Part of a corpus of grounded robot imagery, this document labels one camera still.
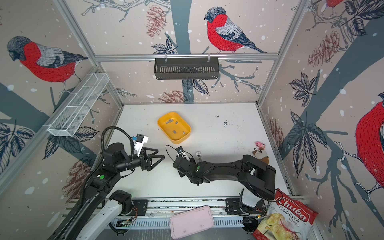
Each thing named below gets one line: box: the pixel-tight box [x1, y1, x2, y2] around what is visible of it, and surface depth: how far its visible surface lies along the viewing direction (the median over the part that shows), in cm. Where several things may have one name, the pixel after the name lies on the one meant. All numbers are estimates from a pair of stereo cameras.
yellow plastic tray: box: [157, 112, 192, 144], surface depth 109 cm
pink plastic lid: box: [169, 205, 215, 240], surface depth 69 cm
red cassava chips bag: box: [252, 188, 319, 240], surface depth 67 cm
